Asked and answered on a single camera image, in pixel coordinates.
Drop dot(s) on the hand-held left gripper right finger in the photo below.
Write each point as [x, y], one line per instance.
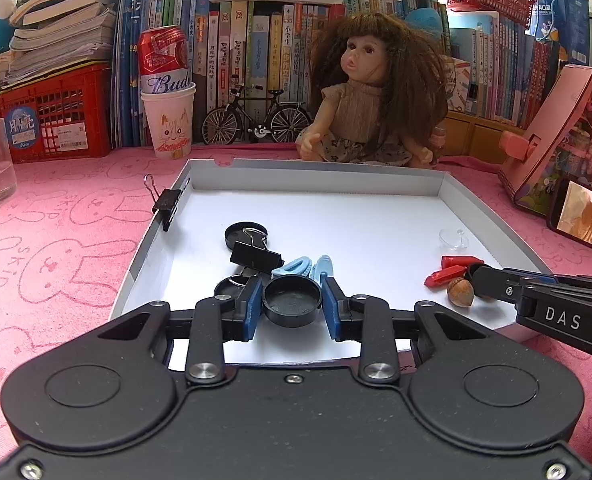
[332, 310]

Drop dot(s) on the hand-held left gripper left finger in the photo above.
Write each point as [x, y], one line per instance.
[253, 310]

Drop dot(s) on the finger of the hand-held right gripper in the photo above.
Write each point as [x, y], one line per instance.
[531, 275]
[496, 285]

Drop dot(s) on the black round lid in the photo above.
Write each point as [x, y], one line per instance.
[246, 232]
[228, 290]
[291, 302]

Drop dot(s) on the brown acorn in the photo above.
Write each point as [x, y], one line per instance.
[461, 292]

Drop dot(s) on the light blue plastic clip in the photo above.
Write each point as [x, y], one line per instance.
[293, 266]
[323, 265]

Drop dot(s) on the clear suction cup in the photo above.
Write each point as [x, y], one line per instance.
[453, 242]

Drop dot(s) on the white cardboard box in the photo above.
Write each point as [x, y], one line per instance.
[376, 220]

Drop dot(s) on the black smartphone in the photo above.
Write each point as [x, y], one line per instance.
[586, 215]

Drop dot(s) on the small black binder clip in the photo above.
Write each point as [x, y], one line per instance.
[168, 202]

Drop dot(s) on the wooden drawer unit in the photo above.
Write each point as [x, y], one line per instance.
[476, 137]

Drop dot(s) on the pink toy house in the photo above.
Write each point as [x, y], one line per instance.
[551, 125]

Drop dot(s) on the black miniature bicycle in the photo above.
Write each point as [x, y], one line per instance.
[258, 130]

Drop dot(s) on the brown-haired doll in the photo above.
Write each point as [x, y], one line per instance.
[361, 110]

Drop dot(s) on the white pencil print carton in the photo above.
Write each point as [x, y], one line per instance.
[458, 85]

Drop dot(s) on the white cat print paper cup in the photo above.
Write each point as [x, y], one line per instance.
[168, 125]

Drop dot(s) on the pink bunny print cloth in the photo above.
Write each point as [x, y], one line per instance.
[50, 260]

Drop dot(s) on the blue carton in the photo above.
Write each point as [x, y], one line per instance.
[561, 15]

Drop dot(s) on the red beer can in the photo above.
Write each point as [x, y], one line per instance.
[163, 60]

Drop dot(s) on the large red plastic basket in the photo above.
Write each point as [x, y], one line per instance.
[75, 110]

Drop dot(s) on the stack of lying books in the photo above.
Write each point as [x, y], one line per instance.
[60, 35]

